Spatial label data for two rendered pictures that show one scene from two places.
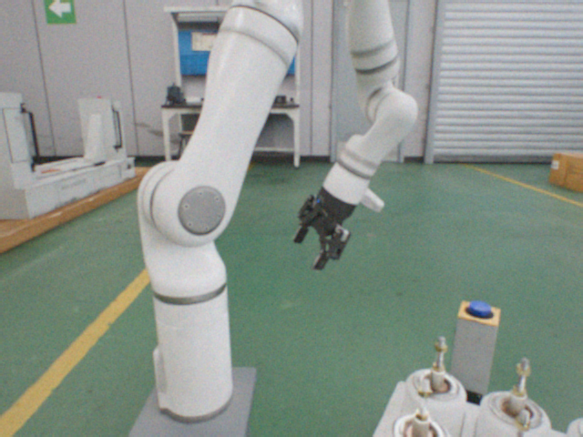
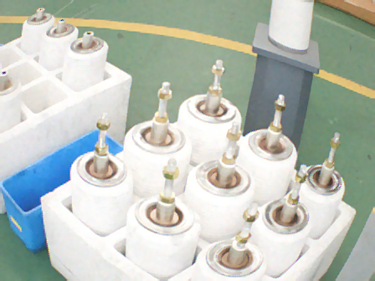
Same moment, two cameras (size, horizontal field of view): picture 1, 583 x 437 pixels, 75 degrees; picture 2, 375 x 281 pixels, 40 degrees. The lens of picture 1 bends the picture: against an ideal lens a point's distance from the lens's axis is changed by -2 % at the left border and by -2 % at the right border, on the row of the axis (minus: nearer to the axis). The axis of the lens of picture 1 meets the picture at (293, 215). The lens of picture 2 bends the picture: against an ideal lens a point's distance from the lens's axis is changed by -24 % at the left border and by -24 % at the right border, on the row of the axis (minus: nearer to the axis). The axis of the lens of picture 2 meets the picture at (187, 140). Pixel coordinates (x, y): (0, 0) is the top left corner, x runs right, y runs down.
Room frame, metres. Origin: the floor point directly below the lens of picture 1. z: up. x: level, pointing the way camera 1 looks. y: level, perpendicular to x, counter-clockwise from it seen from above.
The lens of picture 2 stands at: (0.39, -0.98, 0.79)
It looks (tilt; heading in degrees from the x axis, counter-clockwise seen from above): 35 degrees down; 96
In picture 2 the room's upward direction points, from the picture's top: 9 degrees clockwise
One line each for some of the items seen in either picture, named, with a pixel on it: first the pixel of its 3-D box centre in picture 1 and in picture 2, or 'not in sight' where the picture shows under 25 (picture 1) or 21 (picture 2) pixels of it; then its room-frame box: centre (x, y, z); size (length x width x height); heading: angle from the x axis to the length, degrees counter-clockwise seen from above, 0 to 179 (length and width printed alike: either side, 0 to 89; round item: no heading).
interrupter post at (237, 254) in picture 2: not in sight; (237, 252); (0.42, -0.44, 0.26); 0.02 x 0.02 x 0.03
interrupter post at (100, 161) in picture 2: not in sight; (100, 161); (0.22, -0.32, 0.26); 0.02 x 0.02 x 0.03
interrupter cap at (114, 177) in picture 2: not in sight; (100, 169); (0.22, -0.32, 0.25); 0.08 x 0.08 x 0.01
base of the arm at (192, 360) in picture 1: (195, 346); (292, 12); (0.45, 0.13, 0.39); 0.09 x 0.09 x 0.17; 89
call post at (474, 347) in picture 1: (468, 381); (357, 273); (0.67, -0.36, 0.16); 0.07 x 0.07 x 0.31; 60
